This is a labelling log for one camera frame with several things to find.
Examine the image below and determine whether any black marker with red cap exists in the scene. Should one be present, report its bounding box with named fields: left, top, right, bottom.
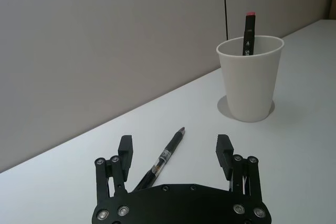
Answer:
left=241, top=11, right=256, bottom=56

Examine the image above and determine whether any white paper cup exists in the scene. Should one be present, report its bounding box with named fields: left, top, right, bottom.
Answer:
left=216, top=36, right=285, bottom=123

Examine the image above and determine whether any thin black hanging cable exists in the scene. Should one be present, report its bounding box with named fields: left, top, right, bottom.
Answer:
left=222, top=0, right=229, bottom=40

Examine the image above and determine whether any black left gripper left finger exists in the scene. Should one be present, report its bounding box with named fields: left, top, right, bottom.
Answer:
left=95, top=135, right=134, bottom=205

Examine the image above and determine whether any black clear ballpoint pen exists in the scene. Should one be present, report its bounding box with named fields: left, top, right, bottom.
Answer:
left=132, top=127, right=186, bottom=192

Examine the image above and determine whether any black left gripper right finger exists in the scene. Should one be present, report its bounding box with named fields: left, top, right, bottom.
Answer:
left=215, top=134, right=263, bottom=204

